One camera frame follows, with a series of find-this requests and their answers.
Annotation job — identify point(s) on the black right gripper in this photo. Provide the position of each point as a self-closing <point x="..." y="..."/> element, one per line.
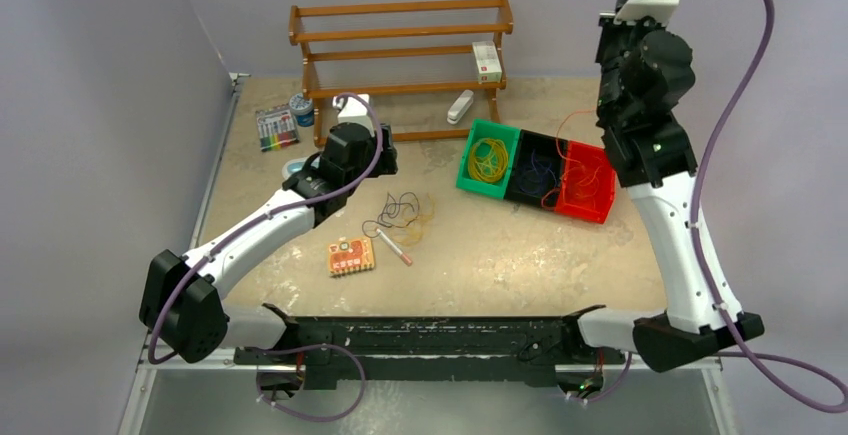
<point x="611" y="30"/>

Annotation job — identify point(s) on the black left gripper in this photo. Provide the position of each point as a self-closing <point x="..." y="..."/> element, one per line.
<point x="387" y="166"/>

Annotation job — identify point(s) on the green plastic bin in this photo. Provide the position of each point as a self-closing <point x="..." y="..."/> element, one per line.
<point x="488" y="159"/>

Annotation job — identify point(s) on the red plastic bin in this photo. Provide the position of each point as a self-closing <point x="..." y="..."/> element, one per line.
<point x="588" y="184"/>

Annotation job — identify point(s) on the black plastic bin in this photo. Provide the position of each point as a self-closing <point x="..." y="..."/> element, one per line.
<point x="537" y="172"/>

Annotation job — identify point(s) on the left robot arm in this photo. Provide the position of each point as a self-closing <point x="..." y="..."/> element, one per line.
<point x="183" y="304"/>

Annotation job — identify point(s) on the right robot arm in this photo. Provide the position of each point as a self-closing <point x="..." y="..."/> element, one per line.
<point x="645" y="71"/>

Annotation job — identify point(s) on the blue toothbrush blister pack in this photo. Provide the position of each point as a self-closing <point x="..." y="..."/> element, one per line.
<point x="297" y="165"/>

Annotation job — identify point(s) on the blue round tin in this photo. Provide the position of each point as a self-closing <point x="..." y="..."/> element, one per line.
<point x="302" y="109"/>

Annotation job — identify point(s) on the marker pen set pack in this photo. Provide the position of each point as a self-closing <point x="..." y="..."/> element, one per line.
<point x="276" y="128"/>

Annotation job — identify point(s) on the orange snack packet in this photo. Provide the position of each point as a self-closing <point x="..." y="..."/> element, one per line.
<point x="347" y="257"/>

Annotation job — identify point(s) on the wooden shelf rack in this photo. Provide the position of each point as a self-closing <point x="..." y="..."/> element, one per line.
<point x="429" y="19"/>

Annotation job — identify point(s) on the red marker pen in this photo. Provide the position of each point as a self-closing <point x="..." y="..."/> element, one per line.
<point x="394" y="247"/>

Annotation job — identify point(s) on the white stapler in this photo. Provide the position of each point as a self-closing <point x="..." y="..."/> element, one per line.
<point x="460" y="107"/>

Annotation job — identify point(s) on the white cardboard box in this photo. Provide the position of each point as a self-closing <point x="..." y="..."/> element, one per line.
<point x="487" y="61"/>

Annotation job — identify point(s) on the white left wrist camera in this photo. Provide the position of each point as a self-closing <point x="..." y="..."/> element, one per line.
<point x="352" y="110"/>

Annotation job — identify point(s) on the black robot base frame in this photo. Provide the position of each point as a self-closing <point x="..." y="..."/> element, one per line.
<point x="539" y="351"/>

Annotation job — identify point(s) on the aluminium rail frame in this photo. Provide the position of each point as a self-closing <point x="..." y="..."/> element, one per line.
<point x="183" y="300"/>

